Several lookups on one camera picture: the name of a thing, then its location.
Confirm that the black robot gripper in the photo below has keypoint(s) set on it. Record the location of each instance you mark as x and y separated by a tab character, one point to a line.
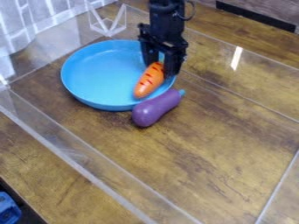
161	35

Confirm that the orange toy carrot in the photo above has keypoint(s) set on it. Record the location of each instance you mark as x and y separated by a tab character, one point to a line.
149	81

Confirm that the blue round plastic tray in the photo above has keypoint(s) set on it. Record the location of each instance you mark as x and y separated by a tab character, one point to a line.
100	74

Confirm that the purple toy eggplant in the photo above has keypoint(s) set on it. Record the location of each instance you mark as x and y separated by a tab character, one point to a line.
148	111

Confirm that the black baseboard strip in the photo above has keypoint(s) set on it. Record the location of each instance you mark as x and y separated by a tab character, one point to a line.
255	16

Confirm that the white patterned curtain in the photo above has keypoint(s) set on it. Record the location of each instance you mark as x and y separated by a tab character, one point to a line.
27	17

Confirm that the blue object at corner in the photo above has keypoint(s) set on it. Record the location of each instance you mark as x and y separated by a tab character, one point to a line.
9	210

